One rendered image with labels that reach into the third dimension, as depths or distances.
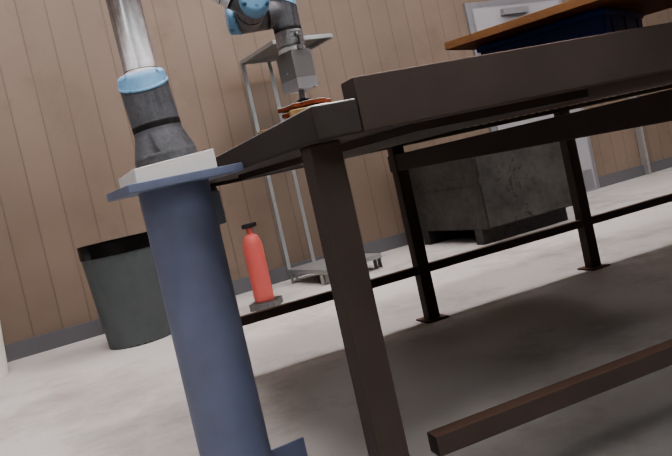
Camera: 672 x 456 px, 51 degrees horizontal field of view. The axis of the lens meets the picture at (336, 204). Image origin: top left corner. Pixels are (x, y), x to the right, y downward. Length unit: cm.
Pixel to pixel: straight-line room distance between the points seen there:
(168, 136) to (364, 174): 478
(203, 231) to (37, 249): 391
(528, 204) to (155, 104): 432
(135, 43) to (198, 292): 66
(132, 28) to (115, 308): 298
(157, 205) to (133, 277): 294
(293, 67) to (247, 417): 89
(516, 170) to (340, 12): 220
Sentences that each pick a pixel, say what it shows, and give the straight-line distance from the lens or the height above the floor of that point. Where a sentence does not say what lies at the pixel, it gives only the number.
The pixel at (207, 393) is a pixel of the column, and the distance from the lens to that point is 171.
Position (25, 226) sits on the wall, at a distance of 551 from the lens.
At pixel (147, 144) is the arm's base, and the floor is 96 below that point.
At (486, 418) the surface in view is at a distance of 145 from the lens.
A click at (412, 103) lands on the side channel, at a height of 89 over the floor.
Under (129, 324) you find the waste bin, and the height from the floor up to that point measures 15.
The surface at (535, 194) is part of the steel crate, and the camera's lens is 574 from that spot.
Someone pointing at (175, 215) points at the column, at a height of 78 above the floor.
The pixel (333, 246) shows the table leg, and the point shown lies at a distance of 125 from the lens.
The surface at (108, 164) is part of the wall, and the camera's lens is 561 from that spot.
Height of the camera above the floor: 80
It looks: 2 degrees down
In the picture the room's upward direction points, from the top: 13 degrees counter-clockwise
